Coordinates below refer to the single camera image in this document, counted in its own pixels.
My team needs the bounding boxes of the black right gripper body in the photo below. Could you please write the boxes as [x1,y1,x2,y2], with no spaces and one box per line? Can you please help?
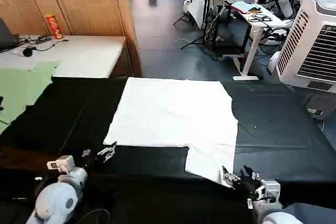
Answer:
[232,175,264,200]

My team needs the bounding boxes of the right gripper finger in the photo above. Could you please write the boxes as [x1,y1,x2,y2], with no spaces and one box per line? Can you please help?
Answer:
[222,165,241,189]
[243,165,261,182]

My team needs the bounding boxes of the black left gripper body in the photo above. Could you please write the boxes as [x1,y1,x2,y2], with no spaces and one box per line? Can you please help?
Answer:
[84,154,106,175]

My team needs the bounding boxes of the white printed t-shirt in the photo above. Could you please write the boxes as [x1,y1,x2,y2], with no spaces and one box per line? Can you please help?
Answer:
[103,77,239,184]

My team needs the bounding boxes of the black tablecloth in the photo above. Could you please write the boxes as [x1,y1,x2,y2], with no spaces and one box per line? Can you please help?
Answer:
[0,76,336,224]

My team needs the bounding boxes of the pale green cloth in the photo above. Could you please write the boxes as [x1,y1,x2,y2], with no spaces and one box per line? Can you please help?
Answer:
[0,60,61,133]

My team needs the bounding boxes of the white side table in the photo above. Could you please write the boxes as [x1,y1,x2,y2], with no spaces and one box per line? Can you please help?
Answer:
[0,34,127,79]

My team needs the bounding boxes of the red chip can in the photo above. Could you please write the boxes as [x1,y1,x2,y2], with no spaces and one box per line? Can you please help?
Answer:
[45,12,65,40]

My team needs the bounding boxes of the white air cooler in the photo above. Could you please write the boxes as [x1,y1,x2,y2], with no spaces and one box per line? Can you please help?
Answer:
[274,0,336,120]

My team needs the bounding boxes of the black tripod stand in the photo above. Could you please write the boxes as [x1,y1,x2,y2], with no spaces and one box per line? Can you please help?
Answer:
[173,0,220,61]

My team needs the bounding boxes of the dark grey laptop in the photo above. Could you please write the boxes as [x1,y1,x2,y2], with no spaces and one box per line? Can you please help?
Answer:
[0,18,20,53]

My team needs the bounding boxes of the white standing desk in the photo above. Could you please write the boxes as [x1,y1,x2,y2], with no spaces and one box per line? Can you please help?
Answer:
[222,0,290,82]

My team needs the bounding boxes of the colourful clothes pile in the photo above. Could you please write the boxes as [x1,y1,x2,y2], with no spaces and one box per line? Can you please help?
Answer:
[230,1,264,15]

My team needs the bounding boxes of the white plastic bag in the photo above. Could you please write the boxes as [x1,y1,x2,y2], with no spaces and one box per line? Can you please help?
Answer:
[182,0,206,29]

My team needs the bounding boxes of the black cables with adapter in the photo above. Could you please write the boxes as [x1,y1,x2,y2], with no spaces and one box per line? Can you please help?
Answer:
[15,34,69,51]

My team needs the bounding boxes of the wooden partition wall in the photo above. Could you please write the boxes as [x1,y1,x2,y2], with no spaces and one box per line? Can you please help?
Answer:
[0,0,143,78]

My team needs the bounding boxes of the black tangled desk cables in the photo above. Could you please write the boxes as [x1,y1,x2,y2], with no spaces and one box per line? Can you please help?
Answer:
[247,13,272,24]

